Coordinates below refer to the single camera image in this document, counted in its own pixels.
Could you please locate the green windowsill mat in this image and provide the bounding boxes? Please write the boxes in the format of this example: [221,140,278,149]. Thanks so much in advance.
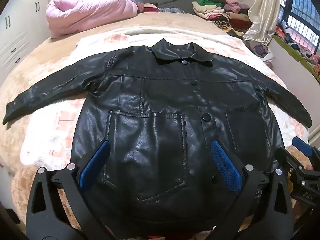
[272,34,320,82]

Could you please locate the white wardrobe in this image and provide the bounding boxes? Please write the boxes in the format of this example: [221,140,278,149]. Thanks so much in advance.
[0,0,48,80]

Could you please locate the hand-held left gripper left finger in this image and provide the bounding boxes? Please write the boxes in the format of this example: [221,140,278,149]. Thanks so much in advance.
[26,139,112,240]

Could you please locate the white and orange plaid blanket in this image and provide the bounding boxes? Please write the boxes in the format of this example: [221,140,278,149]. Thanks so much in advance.
[20,26,309,172]

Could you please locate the folded colourful clothes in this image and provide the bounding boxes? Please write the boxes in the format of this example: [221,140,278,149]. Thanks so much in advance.
[129,0,186,14]

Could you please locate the cream satin curtain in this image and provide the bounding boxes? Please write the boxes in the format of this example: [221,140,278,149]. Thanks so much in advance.
[242,0,288,47]

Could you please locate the barred window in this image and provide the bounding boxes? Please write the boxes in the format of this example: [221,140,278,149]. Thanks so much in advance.
[277,0,320,54]

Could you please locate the scattered clothes on windowsill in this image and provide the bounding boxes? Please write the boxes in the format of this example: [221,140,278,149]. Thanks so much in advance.
[277,21,320,67]

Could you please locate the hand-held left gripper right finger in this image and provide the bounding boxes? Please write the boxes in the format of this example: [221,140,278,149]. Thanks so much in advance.
[211,140,293,240]

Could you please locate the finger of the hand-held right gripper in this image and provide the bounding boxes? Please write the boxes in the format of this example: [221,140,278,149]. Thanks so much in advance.
[275,147,305,173]
[292,136,320,166]

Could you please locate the black leather jacket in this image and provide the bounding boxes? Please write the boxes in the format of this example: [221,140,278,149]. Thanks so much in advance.
[2,39,312,232]

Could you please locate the beige bed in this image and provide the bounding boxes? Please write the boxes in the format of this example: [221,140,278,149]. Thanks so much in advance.
[0,11,312,230]

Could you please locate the pile of mixed clothes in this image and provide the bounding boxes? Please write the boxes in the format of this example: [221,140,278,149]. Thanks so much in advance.
[192,0,253,37]

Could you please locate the pink quilt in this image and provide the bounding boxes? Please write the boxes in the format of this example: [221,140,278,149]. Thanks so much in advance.
[46,0,138,38]

